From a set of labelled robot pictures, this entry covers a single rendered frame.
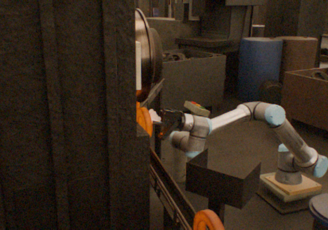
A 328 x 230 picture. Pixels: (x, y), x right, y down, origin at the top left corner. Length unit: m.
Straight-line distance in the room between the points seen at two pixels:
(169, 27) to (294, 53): 1.95
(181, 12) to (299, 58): 1.88
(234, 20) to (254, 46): 0.76
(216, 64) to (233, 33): 1.31
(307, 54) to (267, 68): 0.62
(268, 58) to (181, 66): 1.49
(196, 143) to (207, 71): 2.71
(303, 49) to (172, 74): 2.14
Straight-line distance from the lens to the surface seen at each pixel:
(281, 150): 2.72
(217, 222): 1.16
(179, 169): 2.87
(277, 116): 2.18
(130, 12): 1.33
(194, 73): 4.33
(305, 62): 5.53
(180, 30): 5.77
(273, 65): 5.25
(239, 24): 5.86
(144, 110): 1.68
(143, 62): 1.63
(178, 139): 1.92
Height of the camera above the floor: 1.39
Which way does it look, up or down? 18 degrees down
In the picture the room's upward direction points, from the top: 1 degrees clockwise
